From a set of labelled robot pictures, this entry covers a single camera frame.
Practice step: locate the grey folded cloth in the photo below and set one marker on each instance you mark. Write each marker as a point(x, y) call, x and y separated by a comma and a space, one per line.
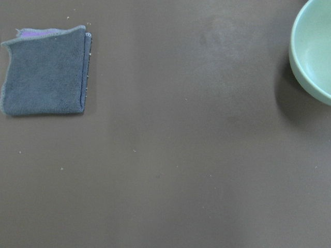
point(47, 72)

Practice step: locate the mint green bowl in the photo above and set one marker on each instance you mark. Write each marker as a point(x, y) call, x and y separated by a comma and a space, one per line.
point(309, 49)

